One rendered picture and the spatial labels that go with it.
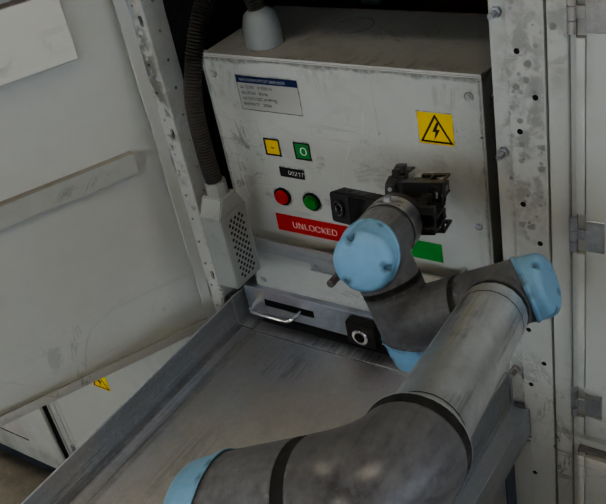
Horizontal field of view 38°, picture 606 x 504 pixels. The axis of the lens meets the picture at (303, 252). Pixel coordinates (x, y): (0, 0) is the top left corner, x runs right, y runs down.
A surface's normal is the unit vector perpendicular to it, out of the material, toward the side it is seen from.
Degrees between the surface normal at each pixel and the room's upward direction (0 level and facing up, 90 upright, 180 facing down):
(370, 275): 75
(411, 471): 47
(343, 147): 90
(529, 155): 90
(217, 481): 24
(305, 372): 0
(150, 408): 90
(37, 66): 90
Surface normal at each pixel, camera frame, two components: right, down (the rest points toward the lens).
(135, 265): 0.49, 0.41
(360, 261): -0.34, 0.33
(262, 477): -0.56, -0.62
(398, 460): 0.26, -0.52
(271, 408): -0.17, -0.82
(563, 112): -0.54, 0.54
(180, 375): 0.83, 0.18
